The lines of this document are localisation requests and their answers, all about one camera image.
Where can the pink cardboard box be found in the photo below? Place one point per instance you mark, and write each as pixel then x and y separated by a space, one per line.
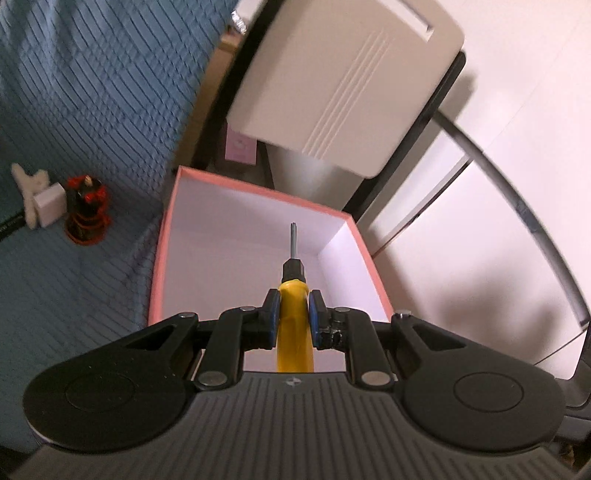
pixel 240 230

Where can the white cabinet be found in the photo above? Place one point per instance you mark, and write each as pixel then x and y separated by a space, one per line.
pixel 485 230

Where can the black curved bar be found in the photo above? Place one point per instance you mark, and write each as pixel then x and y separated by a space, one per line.
pixel 531 207

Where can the blue textured blanket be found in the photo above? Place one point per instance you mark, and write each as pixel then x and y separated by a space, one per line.
pixel 92 115

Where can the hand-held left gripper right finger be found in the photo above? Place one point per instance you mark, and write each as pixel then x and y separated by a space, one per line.
pixel 316 314

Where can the red and black lantern ornament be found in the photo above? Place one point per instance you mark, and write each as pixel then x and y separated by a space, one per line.
pixel 87 210

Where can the white plush toy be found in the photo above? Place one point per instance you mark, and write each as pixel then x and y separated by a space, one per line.
pixel 28 194

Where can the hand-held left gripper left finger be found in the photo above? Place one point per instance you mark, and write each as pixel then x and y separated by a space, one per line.
pixel 272 316

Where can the pink card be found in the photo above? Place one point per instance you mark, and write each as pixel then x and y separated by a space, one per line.
pixel 240 145

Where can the black support bar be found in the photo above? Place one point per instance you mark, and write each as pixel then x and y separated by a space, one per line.
pixel 415 129

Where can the black frame bar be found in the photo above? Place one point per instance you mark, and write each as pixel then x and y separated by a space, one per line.
pixel 221 106

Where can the beige plastic panel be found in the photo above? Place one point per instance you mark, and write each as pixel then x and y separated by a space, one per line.
pixel 341 74

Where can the small white box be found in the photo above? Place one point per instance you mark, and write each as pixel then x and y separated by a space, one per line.
pixel 50 203

